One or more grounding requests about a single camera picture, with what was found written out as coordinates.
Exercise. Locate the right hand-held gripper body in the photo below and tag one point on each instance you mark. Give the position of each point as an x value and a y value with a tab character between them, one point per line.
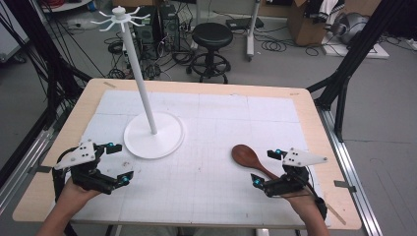
295	183

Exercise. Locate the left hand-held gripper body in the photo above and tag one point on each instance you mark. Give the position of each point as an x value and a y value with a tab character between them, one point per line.
80	155

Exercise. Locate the brown wooden spoon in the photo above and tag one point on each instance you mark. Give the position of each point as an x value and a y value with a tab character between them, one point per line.
246	157

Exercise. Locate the person's right hand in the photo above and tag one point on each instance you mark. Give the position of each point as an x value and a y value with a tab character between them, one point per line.
303	200

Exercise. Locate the person's left hand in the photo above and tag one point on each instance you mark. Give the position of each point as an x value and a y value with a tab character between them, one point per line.
73	196

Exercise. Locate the grey tape piece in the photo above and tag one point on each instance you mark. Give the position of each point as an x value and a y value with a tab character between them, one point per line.
344	185
41	169

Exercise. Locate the white grid mat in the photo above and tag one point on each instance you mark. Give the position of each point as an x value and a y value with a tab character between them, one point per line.
213	131

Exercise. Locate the white hook rack stand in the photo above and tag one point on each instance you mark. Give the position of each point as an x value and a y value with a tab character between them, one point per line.
141	85

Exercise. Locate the black computer tower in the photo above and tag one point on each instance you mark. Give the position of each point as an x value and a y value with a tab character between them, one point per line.
169	28
146	32

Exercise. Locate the brown cardboard box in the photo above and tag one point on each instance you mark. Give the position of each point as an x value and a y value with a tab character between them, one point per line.
306	29

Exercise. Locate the black round stool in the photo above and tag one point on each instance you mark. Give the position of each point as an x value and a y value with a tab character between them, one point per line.
212	35

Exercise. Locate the black flat device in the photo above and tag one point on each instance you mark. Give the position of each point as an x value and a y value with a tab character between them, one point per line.
244	23

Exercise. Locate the white flat board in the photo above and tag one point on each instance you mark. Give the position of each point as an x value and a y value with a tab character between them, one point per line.
377	52

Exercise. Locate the grey round appliance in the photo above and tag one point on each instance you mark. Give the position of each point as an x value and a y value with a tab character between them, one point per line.
352	28

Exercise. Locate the white round table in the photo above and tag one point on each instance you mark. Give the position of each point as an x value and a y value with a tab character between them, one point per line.
70	5

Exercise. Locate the black and white cloth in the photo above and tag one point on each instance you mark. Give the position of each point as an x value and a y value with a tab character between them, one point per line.
323	10

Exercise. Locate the aluminium rail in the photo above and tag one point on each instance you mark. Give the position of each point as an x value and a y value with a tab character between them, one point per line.
23	167
347	173

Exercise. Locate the black metal frame strut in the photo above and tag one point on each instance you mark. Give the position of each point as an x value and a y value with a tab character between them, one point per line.
36	42
354	55

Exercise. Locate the white stand post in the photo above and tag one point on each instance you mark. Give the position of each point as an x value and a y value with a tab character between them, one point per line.
251	32

